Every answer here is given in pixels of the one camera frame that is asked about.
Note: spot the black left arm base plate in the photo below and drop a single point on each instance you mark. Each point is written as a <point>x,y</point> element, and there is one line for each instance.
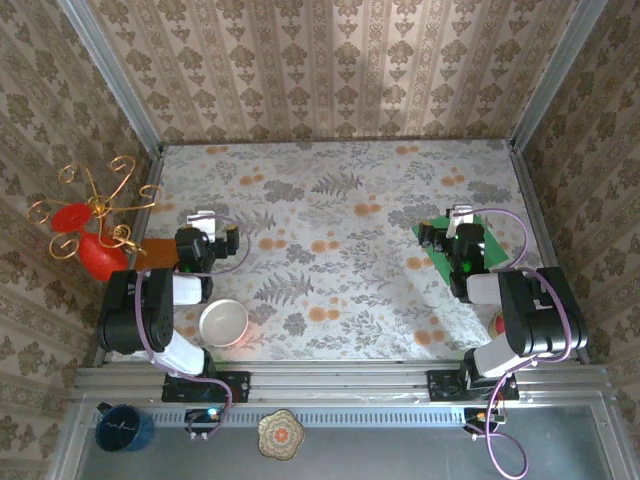
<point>240,385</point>

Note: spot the floral patterned table cover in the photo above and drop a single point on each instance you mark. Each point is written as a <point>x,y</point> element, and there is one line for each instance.
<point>325,165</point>

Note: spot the red vase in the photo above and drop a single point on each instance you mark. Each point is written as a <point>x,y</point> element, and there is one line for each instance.
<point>100,259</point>

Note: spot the grey sheet metal tray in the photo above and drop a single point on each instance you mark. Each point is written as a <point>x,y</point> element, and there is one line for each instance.
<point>400,455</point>

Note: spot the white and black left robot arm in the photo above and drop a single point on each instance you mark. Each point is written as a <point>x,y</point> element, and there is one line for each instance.
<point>120,320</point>

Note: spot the white bowl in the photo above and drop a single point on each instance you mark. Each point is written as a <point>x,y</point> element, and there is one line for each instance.
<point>223,323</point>

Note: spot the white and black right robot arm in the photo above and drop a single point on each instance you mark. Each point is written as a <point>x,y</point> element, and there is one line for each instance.
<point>530,320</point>

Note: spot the red patterned bowl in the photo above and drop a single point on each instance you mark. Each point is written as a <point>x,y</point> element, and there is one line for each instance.
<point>496,325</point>

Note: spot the flower-shaped patterned dish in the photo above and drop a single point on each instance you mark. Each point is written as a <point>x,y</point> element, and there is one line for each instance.
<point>281,434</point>

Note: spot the dark blue mug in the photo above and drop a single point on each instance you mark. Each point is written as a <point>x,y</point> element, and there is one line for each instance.
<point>125,435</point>

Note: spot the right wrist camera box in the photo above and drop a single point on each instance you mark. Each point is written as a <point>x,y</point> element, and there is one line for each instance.
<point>460,215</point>

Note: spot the long aluminium mounting rail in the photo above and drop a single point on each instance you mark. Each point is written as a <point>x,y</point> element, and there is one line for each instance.
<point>340,385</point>

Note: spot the aluminium side rail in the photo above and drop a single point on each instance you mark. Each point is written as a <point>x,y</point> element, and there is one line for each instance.
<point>152,170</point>
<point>531,200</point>

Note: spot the aluminium corner post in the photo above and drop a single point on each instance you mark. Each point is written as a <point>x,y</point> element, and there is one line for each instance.
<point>552,70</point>
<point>111,70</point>

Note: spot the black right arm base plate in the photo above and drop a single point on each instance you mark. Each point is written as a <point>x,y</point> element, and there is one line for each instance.
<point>440,387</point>

